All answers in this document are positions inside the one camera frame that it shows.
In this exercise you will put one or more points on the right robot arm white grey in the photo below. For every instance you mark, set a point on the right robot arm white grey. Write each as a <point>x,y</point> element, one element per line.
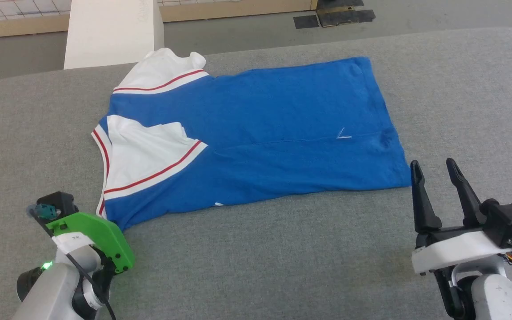
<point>491,295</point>

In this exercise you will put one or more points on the blue white red-striped shirt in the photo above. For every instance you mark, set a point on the blue white red-striped shirt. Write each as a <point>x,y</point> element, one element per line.
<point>274,133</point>

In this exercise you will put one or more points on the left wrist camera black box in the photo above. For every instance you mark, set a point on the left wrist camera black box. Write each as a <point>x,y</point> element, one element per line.
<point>62,202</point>

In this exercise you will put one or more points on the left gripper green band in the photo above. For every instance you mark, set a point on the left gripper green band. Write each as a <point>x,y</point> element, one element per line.
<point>100,235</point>

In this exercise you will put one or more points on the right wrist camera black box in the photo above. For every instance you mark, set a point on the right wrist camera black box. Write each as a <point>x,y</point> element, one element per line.
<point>511,220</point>

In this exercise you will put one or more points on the small black floor mat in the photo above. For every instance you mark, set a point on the small black floor mat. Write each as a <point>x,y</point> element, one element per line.
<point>306,22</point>

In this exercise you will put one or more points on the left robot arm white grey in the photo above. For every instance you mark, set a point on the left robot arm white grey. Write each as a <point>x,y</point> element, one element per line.
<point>54,289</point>

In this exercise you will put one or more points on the white rectangular box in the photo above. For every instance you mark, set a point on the white rectangular box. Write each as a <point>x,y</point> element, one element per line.
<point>109,33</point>

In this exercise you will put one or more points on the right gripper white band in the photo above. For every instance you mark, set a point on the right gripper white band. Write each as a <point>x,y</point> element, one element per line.
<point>451,251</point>

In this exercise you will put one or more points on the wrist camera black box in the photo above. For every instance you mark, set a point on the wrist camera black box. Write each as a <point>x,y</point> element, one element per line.
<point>511,220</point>
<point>62,202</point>

